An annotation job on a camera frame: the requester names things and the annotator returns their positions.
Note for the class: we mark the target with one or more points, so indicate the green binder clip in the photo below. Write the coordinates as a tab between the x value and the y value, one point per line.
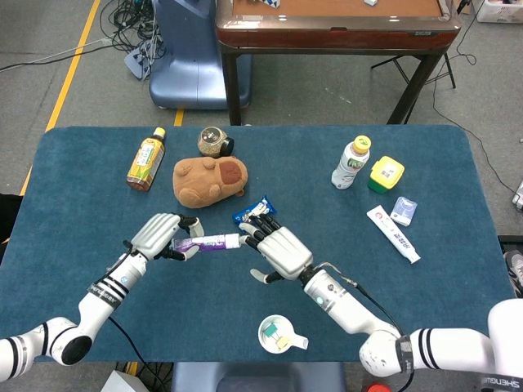
270	331

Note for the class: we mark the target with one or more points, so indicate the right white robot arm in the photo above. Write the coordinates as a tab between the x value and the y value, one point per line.
355	310

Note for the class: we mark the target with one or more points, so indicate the blue white snake puzzle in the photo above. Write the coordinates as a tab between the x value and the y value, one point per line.
265	3

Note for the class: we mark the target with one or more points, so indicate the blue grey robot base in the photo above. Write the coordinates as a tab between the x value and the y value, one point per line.
192	69

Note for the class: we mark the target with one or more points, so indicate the long white toothpaste tube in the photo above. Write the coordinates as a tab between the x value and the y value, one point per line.
394	234

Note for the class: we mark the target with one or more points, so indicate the blue grey robot torso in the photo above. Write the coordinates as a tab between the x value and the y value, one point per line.
257	377

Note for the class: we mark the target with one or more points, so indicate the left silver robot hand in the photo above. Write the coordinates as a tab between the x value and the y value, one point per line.
153	234

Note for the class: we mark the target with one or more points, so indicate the purple toothpaste tube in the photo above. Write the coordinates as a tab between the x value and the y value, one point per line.
212	243

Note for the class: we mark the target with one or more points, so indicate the tea bottle yellow label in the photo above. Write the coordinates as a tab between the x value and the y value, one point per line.
145	163

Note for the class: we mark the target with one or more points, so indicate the blue table cloth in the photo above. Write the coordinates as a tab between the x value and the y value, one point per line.
327	286

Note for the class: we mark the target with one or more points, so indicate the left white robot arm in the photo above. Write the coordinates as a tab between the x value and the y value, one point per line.
98	302

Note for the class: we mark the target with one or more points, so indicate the yellow binder clip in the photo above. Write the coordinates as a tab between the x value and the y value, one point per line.
282	342

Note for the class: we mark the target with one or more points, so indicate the grey sneaker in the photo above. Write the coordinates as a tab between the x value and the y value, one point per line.
515	273

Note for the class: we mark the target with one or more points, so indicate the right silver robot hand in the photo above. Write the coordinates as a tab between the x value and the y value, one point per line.
284	249

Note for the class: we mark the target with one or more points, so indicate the small white pink-lidded box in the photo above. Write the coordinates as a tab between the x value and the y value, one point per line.
404	211

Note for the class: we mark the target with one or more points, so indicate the white yellow-capped drink bottle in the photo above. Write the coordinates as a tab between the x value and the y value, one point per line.
351	163

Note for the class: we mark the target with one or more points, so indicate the brown capybara plush toy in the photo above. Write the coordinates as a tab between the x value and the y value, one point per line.
204	179

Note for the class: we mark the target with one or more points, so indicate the red emergency button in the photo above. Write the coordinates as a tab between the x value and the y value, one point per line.
378	388

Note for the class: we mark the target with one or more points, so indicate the green container yellow lid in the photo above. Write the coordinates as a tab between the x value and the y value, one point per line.
386	173

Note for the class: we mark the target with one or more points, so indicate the grey power strip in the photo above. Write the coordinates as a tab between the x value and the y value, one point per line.
139	61

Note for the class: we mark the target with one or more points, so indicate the white plastic mug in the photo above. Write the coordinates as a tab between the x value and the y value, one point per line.
282	320

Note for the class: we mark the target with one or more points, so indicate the glass grain jar black lid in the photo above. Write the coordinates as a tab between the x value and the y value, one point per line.
210	143

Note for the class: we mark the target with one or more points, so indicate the white plastic basket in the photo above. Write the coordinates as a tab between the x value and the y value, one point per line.
498	12

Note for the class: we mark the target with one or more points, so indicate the brown wooden mahjong table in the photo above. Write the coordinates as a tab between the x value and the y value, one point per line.
335	36

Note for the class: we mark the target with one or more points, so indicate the blue cookie snack packet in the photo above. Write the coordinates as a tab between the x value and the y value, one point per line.
249	212

